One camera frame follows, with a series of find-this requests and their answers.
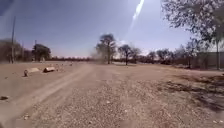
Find tall tree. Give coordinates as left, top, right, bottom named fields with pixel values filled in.
left=94, top=33, right=118, bottom=65

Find tree with low crown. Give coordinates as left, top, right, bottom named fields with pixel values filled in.
left=117, top=43, right=143, bottom=66

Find brown dirt gravel ground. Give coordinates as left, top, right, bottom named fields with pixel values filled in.
left=0, top=61, right=224, bottom=128

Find row of trees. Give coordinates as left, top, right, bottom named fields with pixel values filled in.
left=146, top=39, right=201, bottom=68

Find pale stone block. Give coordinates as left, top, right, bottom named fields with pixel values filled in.
left=42, top=66, right=57, bottom=74
left=23, top=67, right=41, bottom=78

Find dark green tree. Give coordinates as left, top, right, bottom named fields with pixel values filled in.
left=32, top=43, right=52, bottom=62

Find short pole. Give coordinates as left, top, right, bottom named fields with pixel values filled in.
left=34, top=39, right=38, bottom=62

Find large leafy tree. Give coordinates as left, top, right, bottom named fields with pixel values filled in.
left=161, top=0, right=224, bottom=51

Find tall pole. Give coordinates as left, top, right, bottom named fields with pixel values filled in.
left=10, top=15, right=16, bottom=64

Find thin pole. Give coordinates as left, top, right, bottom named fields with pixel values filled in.
left=215, top=39, right=220, bottom=71

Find bushes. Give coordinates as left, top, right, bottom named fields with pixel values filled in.
left=0, top=39, right=33, bottom=64

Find small stone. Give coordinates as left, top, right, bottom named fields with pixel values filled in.
left=0, top=95, right=10, bottom=101

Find grey wall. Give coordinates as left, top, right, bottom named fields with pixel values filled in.
left=196, top=51, right=224, bottom=70

